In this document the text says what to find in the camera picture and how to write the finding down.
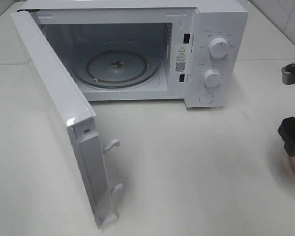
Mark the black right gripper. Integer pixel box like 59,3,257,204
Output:
278,117,295,156

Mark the round door release button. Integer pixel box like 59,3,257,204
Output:
199,92,214,104

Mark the white microwave door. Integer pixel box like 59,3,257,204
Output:
11,11,123,229

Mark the white lower timer knob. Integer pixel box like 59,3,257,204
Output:
203,69,222,88

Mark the white upper power knob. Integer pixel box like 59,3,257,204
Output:
208,36,230,59

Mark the white microwave oven body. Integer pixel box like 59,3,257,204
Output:
16,0,248,108

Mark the white warning label sticker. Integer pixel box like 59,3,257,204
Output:
175,45,187,73

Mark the glass microwave turntable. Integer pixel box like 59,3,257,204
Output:
71,42,160,89

